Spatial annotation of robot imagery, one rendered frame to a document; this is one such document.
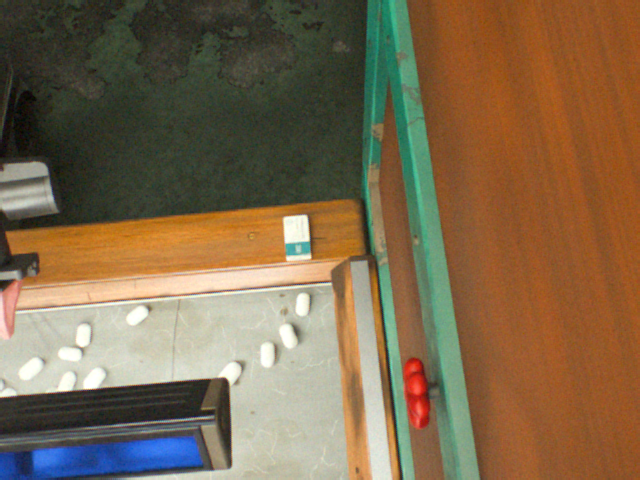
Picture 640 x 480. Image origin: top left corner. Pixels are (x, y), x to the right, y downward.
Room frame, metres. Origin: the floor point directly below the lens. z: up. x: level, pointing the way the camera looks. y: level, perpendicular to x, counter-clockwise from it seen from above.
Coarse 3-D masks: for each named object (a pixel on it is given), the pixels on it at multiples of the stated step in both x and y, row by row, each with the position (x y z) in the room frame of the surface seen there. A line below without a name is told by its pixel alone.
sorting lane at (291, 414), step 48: (288, 288) 0.27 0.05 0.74; (0, 336) 0.25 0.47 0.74; (48, 336) 0.24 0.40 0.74; (96, 336) 0.24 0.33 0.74; (144, 336) 0.23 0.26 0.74; (192, 336) 0.22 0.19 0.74; (240, 336) 0.21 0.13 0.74; (336, 336) 0.19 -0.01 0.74; (48, 384) 0.18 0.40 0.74; (240, 384) 0.14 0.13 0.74; (288, 384) 0.13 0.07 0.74; (336, 384) 0.13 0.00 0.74; (240, 432) 0.08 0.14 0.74; (288, 432) 0.07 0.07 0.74; (336, 432) 0.06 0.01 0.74
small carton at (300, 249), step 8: (296, 216) 0.36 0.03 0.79; (304, 216) 0.36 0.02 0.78; (288, 224) 0.35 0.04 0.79; (296, 224) 0.35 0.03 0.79; (304, 224) 0.35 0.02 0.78; (288, 232) 0.34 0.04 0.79; (296, 232) 0.33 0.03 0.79; (304, 232) 0.33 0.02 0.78; (288, 240) 0.32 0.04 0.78; (296, 240) 0.32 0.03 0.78; (304, 240) 0.32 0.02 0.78; (288, 248) 0.31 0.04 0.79; (296, 248) 0.31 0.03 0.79; (304, 248) 0.31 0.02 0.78; (288, 256) 0.30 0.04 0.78; (296, 256) 0.30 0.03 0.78; (304, 256) 0.30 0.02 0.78
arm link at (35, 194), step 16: (0, 160) 0.41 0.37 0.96; (16, 160) 0.41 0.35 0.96; (32, 160) 0.40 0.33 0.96; (48, 160) 0.41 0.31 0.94; (0, 176) 0.38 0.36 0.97; (16, 176) 0.38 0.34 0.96; (32, 176) 0.38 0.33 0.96; (48, 176) 0.38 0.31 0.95; (0, 192) 0.36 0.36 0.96; (16, 192) 0.36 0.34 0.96; (32, 192) 0.36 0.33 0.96; (48, 192) 0.36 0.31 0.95; (16, 208) 0.35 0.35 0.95; (32, 208) 0.35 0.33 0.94; (48, 208) 0.35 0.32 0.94
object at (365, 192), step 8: (368, 192) 0.36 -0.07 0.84; (368, 200) 0.35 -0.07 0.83; (368, 208) 0.34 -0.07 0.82; (368, 216) 0.34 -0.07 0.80; (368, 224) 0.34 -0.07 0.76; (368, 232) 0.33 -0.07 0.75; (376, 264) 0.26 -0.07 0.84; (384, 328) 0.17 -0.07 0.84; (392, 400) 0.08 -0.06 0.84; (400, 472) 0.00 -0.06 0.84
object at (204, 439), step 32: (160, 384) 0.10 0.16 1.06; (192, 384) 0.10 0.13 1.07; (224, 384) 0.09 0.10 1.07; (0, 416) 0.09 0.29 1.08; (32, 416) 0.08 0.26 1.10; (64, 416) 0.08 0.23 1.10; (96, 416) 0.08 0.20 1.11; (128, 416) 0.07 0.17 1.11; (160, 416) 0.07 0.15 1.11; (192, 416) 0.06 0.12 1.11; (224, 416) 0.07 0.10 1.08; (0, 448) 0.06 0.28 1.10; (32, 448) 0.06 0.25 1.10; (64, 448) 0.05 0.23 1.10; (96, 448) 0.05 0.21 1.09; (128, 448) 0.05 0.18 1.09; (160, 448) 0.05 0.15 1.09; (192, 448) 0.04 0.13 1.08; (224, 448) 0.04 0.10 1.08
